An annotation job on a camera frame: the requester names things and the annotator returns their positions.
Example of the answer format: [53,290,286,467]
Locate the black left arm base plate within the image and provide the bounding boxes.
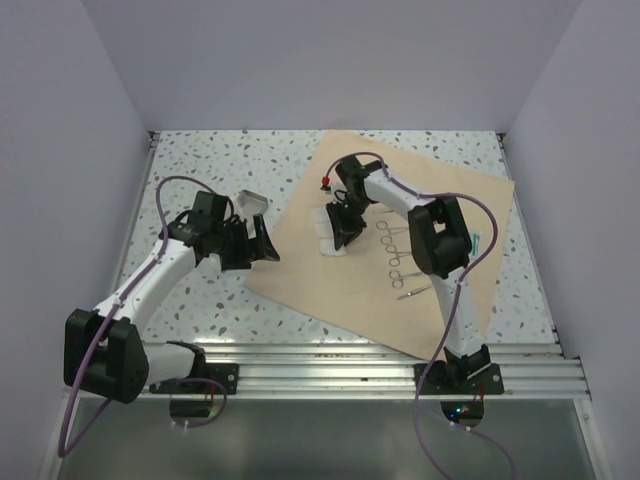
[148,363,240,395]

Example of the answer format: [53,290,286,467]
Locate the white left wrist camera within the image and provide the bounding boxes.
[223,197,245,224]

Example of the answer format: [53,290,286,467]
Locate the white gauze pad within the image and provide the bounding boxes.
[319,239,347,257]

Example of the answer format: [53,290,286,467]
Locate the aluminium rail frame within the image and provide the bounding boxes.
[37,129,614,480]

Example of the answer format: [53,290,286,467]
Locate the beige cloth mat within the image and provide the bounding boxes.
[245,130,514,359]

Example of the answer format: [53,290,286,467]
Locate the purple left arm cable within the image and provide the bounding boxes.
[55,175,229,459]

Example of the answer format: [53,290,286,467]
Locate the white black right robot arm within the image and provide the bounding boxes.
[321,152,499,393]

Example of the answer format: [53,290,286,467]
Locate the steel hemostat forceps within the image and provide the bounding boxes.
[376,221,408,237]
[380,237,412,267]

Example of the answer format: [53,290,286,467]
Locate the teal blade packet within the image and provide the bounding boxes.
[470,231,482,260]

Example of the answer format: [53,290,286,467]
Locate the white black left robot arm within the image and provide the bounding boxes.
[63,190,280,404]

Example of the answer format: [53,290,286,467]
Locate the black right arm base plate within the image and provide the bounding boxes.
[419,360,505,396]

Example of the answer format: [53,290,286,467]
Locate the metal tray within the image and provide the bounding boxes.
[237,190,269,217]

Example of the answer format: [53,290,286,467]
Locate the steel tweezers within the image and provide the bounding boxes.
[396,285,432,301]

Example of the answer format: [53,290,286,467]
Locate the small steel scissors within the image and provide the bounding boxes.
[389,269,424,289]

